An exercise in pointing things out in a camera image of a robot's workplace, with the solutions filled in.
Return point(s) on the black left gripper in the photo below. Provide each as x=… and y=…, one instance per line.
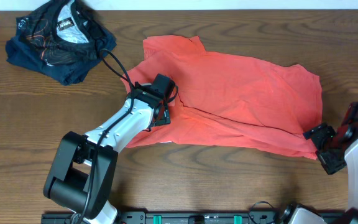
x=166, y=118

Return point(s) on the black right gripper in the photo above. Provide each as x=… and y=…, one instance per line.
x=317, y=134

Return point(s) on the orange red t-shirt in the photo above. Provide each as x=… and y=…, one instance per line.
x=231, y=100

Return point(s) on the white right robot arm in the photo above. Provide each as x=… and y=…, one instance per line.
x=350, y=148

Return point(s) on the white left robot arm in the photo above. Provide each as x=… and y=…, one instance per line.
x=82, y=170

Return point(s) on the dark navy folded shirt pile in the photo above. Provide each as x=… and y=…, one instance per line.
x=60, y=39

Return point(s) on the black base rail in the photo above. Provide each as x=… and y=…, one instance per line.
x=186, y=218

